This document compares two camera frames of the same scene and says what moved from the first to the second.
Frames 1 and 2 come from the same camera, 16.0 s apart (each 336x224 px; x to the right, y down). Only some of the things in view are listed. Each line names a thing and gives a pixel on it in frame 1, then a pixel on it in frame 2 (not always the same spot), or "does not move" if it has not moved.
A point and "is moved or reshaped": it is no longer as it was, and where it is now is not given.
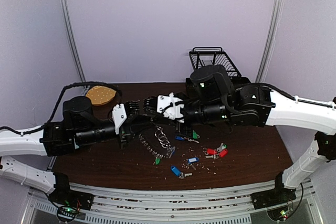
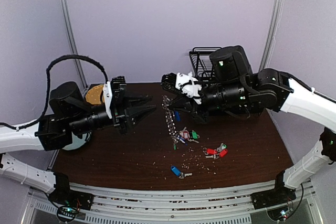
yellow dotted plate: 100,95 does not move
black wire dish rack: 202,56 does not move
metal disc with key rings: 159,139 is moved or reshaped
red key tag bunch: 222,151 does not move
